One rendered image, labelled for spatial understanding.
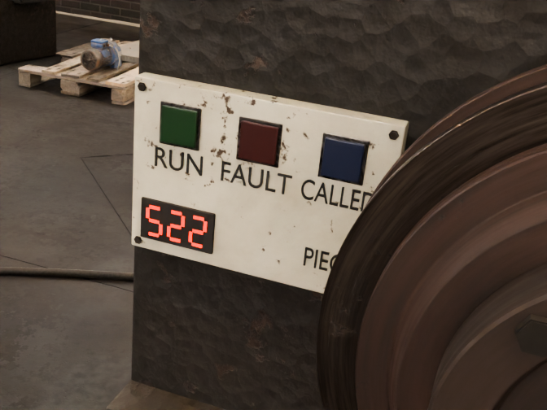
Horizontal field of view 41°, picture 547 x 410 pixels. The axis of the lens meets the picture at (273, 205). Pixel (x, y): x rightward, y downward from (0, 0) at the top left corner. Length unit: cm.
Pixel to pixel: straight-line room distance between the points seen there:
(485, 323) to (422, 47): 27
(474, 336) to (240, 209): 32
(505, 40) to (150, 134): 33
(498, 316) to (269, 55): 34
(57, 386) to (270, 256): 167
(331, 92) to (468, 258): 24
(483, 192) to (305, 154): 22
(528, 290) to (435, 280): 7
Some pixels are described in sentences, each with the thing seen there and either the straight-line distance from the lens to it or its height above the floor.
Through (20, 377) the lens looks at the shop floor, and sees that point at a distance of 238.
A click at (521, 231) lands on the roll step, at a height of 124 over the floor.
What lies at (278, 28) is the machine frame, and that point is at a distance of 68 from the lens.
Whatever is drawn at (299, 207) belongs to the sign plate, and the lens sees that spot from 69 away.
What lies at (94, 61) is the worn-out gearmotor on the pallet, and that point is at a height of 23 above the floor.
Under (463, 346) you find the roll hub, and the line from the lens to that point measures 47.
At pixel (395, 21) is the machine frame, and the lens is 65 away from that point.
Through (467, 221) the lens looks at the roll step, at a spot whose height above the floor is 123.
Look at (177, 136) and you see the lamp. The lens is 71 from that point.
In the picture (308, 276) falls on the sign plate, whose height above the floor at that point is 107.
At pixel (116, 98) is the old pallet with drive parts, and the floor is 4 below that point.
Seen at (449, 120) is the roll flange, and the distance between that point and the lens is 57.
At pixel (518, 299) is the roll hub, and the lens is 46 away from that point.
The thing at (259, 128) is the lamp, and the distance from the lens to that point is 67.
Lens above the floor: 142
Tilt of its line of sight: 23 degrees down
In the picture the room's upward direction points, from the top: 6 degrees clockwise
